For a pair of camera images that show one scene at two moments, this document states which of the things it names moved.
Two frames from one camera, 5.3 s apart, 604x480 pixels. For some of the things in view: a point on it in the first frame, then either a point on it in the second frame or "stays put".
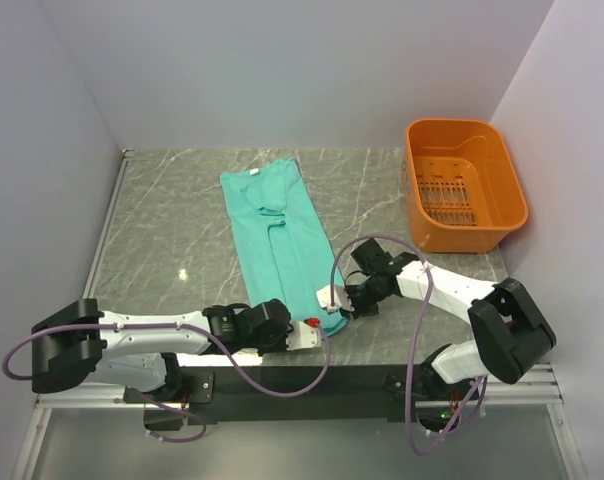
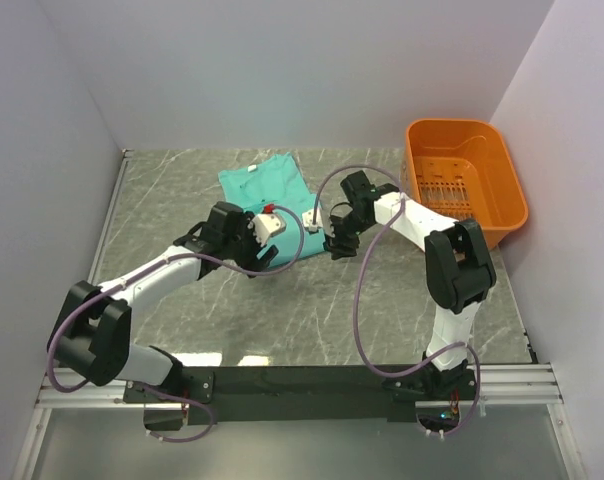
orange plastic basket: x=463 y=187 stays put
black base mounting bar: x=342 y=393 stays put
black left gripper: x=281 y=346 to x=252 y=261
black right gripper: x=359 y=311 to x=335 y=244
